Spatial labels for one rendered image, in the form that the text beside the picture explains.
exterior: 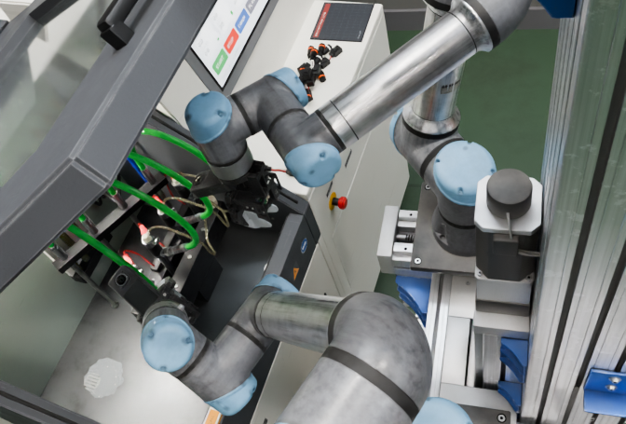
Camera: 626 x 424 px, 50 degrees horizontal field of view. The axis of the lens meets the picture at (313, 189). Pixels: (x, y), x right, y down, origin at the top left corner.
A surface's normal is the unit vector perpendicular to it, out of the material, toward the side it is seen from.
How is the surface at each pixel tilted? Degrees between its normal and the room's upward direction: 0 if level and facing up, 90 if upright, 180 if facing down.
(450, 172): 8
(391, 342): 28
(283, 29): 76
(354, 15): 0
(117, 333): 0
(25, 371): 90
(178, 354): 45
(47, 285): 90
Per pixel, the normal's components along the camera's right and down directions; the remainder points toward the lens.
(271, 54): 0.85, 0.03
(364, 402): 0.11, -0.37
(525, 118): -0.21, -0.55
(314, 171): 0.46, 0.67
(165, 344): 0.23, 0.05
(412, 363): 0.56, -0.37
